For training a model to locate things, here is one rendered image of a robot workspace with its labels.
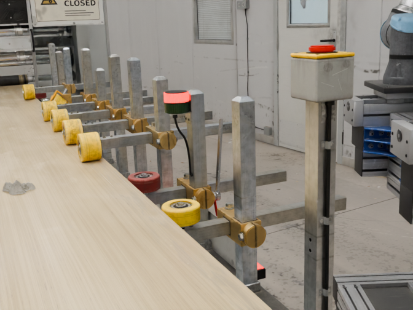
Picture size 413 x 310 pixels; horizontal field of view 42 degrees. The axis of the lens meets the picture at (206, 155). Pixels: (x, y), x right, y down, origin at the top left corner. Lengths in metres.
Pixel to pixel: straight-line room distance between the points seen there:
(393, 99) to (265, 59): 3.69
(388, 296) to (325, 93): 1.53
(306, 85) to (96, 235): 0.47
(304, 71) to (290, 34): 4.40
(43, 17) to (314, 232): 3.06
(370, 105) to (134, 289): 1.27
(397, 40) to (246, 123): 0.97
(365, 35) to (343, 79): 3.70
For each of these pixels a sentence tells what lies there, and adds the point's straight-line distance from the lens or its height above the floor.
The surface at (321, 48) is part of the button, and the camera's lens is 0.82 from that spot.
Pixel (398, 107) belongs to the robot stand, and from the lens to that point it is 1.92.
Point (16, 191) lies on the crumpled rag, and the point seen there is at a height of 0.91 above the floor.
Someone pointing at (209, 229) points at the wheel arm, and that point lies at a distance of 1.14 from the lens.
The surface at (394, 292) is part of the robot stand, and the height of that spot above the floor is 0.21.
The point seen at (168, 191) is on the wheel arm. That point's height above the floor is 0.86.
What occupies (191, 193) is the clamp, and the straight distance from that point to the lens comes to 1.34.
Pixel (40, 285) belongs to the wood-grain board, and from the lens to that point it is 0.86.
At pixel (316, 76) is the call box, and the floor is 1.19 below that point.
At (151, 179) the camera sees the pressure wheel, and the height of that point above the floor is 0.91.
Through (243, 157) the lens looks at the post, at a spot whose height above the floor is 1.00.
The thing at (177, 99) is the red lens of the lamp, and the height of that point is 1.10.
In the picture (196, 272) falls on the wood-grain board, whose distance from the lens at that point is 0.84.
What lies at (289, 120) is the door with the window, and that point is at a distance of 5.31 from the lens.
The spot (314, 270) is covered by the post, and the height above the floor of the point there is 0.87.
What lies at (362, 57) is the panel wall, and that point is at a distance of 4.55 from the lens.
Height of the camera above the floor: 1.28
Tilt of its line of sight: 14 degrees down
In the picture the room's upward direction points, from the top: 2 degrees counter-clockwise
